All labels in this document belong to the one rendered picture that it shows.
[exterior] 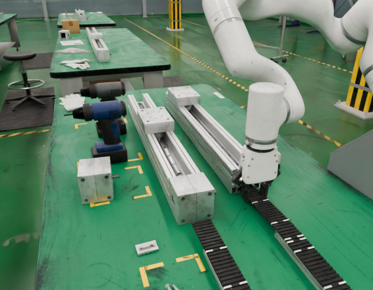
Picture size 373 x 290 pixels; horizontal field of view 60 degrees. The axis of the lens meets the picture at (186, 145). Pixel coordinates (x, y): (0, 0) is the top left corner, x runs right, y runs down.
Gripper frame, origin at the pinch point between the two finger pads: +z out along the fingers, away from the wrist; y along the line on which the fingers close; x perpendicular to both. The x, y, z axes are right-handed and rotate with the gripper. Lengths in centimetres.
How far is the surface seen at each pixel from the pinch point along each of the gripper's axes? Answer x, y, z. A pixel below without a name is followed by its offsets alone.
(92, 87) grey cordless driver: 59, -40, -18
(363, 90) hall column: 210, 254, 53
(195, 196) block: -3.6, -19.3, -5.3
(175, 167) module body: 16.5, -19.1, -2.7
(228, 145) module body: 24.2, 2.3, -3.5
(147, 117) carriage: 43.2, -22.2, -9.5
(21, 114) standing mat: 318, -119, 79
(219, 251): -18.5, -18.6, -0.4
